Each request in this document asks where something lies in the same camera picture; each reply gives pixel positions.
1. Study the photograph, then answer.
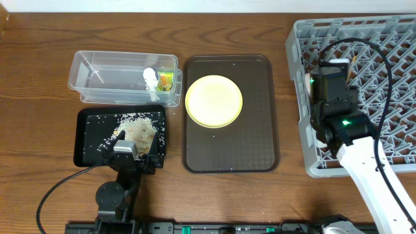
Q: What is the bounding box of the yellow plate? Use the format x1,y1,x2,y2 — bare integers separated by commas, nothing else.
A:
185,75,243,128

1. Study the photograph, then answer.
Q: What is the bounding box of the spilled rice pile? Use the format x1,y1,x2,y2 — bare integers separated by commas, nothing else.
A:
97,112,166,161

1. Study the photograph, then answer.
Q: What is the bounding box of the pink white bowl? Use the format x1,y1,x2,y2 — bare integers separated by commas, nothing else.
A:
304,73,311,96

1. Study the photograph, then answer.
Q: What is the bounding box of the white cup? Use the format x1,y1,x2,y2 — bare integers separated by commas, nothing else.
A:
317,140,327,148

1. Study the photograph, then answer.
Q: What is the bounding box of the dark brown serving tray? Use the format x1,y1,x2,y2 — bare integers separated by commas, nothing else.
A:
182,55,280,174

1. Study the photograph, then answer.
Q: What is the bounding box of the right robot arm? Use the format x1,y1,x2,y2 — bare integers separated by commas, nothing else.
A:
309,62,415,233

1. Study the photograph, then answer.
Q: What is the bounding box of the orange green snack wrapper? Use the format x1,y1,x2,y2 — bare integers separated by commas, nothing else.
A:
157,72,174,92

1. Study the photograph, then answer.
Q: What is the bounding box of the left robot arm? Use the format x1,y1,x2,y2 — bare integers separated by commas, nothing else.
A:
96,131,164,222

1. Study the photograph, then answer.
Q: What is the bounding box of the clear plastic waste bin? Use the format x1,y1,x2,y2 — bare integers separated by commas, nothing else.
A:
68,51,182,107

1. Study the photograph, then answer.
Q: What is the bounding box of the black waste tray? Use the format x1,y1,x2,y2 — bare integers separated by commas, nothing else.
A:
73,105,166,167

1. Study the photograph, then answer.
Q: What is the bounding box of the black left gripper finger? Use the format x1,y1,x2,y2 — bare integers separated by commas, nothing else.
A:
148,132,164,168
107,130,125,150

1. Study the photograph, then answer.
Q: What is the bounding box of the grey dishwasher rack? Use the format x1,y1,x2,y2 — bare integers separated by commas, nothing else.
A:
285,15,415,178

